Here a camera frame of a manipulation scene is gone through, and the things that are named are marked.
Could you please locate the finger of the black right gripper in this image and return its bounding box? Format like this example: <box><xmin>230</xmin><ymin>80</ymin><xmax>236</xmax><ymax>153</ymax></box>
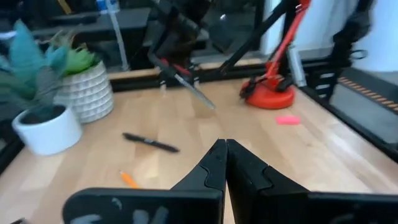
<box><xmin>147</xmin><ymin>51</ymin><xmax>177</xmax><ymax>78</ymax></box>

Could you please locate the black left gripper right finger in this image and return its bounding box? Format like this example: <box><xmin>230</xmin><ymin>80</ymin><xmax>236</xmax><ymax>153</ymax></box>
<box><xmin>226</xmin><ymin>138</ymin><xmax>398</xmax><ymax>224</ymax></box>

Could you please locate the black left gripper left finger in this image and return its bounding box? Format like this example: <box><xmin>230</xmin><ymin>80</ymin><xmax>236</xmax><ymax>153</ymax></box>
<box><xmin>63</xmin><ymin>138</ymin><xmax>227</xmax><ymax>224</ymax></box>

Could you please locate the orange pencil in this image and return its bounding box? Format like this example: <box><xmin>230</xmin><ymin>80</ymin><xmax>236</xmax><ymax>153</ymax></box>
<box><xmin>119</xmin><ymin>170</ymin><xmax>140</xmax><ymax>190</ymax></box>

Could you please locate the black pen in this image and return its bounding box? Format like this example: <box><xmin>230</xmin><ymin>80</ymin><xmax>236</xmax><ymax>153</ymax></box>
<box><xmin>122</xmin><ymin>132</ymin><xmax>181</xmax><ymax>154</ymax></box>

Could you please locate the pink rubber eraser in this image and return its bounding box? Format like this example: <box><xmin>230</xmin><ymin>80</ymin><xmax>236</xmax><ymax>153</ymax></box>
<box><xmin>275</xmin><ymin>115</ymin><xmax>302</xmax><ymax>126</ymax></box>

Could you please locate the white pole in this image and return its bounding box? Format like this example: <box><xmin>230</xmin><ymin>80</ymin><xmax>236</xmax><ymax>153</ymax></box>
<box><xmin>105</xmin><ymin>0</ymin><xmax>130</xmax><ymax>72</ymax></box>

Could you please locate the green succulent in patterned pot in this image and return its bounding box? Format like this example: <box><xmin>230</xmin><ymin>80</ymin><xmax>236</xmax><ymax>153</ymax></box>
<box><xmin>46</xmin><ymin>30</ymin><xmax>115</xmax><ymax>124</ymax></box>

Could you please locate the teal plant in white pot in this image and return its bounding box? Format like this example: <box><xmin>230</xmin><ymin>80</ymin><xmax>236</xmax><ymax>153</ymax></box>
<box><xmin>0</xmin><ymin>19</ymin><xmax>84</xmax><ymax>156</ymax></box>

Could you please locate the black aluminium table frame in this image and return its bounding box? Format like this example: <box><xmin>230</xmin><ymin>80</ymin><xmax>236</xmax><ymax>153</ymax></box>
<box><xmin>0</xmin><ymin>0</ymin><xmax>398</xmax><ymax>175</ymax></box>

